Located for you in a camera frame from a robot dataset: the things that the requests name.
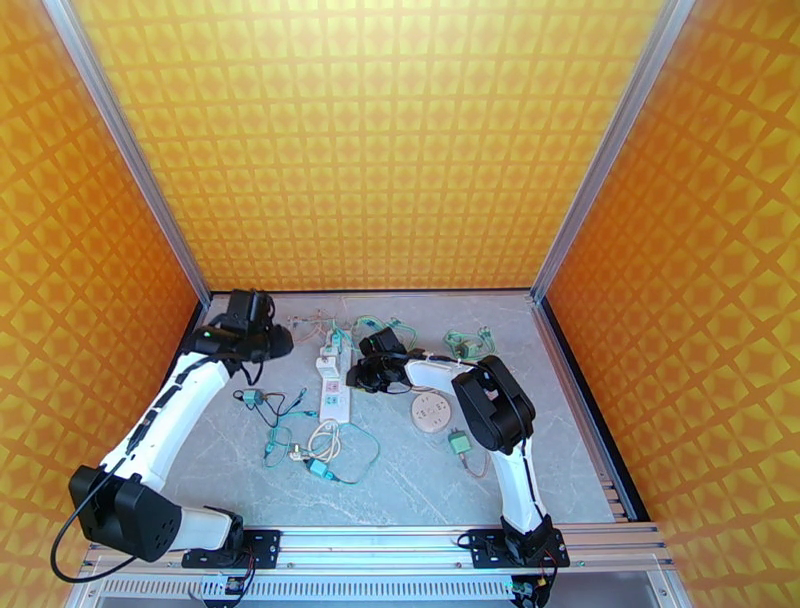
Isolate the black and teal cable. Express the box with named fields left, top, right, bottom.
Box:
left=232, top=387, right=318, bottom=428

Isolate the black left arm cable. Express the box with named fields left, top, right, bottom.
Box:
left=49, top=357, right=265, bottom=584

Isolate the white power strip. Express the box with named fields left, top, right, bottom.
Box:
left=315, top=339, right=356, bottom=424

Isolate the small controller board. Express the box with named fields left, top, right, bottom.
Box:
left=198, top=576, right=246, bottom=606
left=503, top=577, right=553, bottom=606

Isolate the white vent grille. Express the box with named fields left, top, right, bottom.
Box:
left=93, top=573, right=523, bottom=603

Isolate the pink charging cable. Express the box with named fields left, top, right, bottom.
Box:
left=459, top=449, right=493, bottom=481
left=286, top=307, right=351, bottom=344

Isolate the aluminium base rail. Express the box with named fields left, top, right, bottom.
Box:
left=79, top=523, right=675, bottom=571

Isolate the aluminium frame post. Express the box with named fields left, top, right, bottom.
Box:
left=42, top=0, right=213, bottom=309
left=531, top=0, right=696, bottom=306

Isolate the round white socket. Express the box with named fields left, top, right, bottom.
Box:
left=409, top=389, right=452, bottom=434

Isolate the black table edge strip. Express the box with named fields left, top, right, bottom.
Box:
left=541, top=298, right=640, bottom=521
left=209, top=287, right=534, bottom=296
left=177, top=302, right=209, bottom=358

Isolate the white power strip cord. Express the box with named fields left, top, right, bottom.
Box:
left=289, top=418, right=343, bottom=465

